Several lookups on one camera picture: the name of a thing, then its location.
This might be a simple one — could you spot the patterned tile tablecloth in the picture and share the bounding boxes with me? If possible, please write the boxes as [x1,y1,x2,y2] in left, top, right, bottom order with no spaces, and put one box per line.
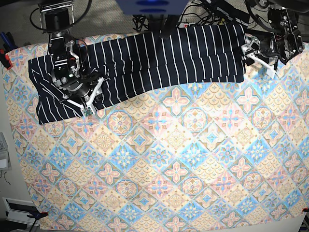
[1,44,309,232]

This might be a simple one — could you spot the white device left edge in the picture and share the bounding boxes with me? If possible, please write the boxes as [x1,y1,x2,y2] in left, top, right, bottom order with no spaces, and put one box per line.
[0,132,12,171]

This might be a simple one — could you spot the navy white striped T-shirt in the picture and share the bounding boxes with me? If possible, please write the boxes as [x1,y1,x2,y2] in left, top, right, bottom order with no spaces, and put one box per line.
[28,23,247,125]

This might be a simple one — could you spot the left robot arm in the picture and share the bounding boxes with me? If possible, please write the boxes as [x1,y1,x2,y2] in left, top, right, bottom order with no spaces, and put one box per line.
[241,0,309,78]

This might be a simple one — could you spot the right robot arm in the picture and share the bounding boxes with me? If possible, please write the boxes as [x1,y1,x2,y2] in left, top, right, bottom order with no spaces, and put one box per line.
[35,0,108,116]

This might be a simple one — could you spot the blue orange clamp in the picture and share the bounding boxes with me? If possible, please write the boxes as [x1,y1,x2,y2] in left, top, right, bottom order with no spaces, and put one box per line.
[27,211,48,220]
[0,32,18,70]

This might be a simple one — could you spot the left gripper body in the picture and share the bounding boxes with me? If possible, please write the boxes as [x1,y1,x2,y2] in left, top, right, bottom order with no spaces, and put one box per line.
[241,35,278,64]

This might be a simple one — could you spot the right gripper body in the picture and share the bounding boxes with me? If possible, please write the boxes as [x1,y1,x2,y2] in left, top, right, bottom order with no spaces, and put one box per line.
[52,72,106,116]

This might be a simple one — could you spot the black mount post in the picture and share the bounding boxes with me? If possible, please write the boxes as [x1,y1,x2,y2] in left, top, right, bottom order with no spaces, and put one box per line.
[160,14,180,39]

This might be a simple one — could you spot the white box lower left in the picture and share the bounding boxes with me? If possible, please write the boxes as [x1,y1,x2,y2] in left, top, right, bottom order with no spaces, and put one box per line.
[2,197,38,225]

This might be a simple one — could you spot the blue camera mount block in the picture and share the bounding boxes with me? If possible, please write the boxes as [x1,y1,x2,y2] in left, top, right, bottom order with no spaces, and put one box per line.
[116,0,189,15]

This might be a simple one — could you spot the blue orange clamp upper left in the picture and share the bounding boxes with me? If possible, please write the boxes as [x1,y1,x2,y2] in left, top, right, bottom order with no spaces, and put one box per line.
[0,32,18,70]

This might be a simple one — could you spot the blue orange clamp lower left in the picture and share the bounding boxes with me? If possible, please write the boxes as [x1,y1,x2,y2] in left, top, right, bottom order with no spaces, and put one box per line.
[27,211,48,220]

